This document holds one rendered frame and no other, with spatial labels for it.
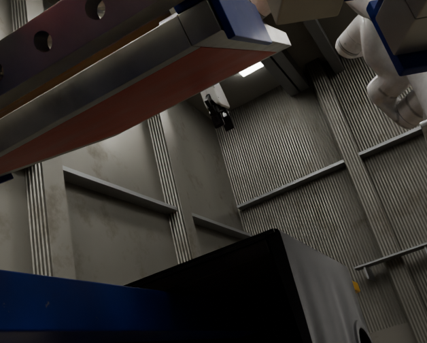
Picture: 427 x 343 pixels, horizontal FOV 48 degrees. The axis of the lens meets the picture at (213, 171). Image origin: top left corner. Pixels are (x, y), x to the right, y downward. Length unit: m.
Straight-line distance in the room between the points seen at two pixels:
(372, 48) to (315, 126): 8.73
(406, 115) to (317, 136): 8.58
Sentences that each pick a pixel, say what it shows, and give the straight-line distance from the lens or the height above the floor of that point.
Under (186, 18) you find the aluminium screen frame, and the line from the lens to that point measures 0.55.
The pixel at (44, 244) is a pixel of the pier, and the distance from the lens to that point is 5.14.
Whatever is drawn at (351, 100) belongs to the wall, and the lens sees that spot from 10.24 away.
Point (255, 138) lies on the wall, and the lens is 10.67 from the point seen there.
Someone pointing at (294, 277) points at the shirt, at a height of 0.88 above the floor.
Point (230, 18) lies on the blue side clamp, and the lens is 0.56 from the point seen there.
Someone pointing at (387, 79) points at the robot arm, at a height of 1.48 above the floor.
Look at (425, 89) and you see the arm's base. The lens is 1.09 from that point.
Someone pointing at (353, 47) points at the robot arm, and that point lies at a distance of 1.62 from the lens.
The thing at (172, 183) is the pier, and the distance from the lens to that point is 7.74.
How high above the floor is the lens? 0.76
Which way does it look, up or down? 24 degrees up
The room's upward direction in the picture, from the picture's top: 15 degrees counter-clockwise
